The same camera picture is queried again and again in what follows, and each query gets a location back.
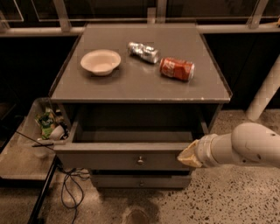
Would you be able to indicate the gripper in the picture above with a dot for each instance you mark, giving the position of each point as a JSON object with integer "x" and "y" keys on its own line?
{"x": 203, "y": 150}

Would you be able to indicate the grey top drawer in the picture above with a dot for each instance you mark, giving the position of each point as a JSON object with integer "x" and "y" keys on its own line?
{"x": 118, "y": 147}

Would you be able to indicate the grey drawer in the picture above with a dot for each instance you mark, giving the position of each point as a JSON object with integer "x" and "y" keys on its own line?
{"x": 140, "y": 179}
{"x": 118, "y": 147}

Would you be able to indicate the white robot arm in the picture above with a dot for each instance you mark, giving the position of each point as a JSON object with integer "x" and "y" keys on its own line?
{"x": 249, "y": 144}

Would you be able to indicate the metal drawer knob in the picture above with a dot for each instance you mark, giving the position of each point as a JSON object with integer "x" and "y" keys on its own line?
{"x": 140, "y": 160}

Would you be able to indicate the grey bottom drawer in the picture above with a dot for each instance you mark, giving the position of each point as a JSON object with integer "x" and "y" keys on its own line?
{"x": 140, "y": 179}

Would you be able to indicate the grey wooden cabinet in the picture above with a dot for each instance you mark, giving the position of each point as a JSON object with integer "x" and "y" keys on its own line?
{"x": 136, "y": 92}

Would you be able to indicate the red cola can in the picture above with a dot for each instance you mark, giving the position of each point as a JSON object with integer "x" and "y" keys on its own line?
{"x": 176, "y": 68}

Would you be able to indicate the white pillar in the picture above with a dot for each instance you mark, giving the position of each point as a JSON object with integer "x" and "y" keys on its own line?
{"x": 265, "y": 93}

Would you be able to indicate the crushed silver can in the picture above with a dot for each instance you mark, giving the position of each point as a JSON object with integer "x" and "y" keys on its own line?
{"x": 145, "y": 52}

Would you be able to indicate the white paper bowl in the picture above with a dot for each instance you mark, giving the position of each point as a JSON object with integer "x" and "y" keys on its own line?
{"x": 101, "y": 62}

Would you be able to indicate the white paper cup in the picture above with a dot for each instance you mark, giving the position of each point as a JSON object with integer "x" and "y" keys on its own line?
{"x": 57, "y": 133}

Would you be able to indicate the black thin rod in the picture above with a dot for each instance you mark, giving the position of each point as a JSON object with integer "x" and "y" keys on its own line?
{"x": 37, "y": 143}

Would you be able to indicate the green snack bag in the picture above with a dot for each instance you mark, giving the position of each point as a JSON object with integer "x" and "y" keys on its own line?
{"x": 46, "y": 122}

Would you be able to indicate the clear plastic bin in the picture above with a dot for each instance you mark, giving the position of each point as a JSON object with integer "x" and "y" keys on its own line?
{"x": 19, "y": 160}

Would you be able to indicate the metal window railing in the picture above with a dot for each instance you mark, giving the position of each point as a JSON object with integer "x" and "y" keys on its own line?
{"x": 70, "y": 17}

